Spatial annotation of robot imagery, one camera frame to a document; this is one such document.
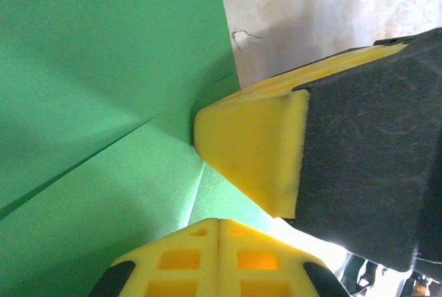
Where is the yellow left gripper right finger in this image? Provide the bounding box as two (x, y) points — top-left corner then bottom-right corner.
(218, 219), (350, 297)

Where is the green square paper sheet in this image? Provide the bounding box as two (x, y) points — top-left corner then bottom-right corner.
(0, 0), (277, 297)

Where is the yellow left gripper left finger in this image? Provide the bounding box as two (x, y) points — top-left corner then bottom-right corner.
(88, 218), (220, 297)

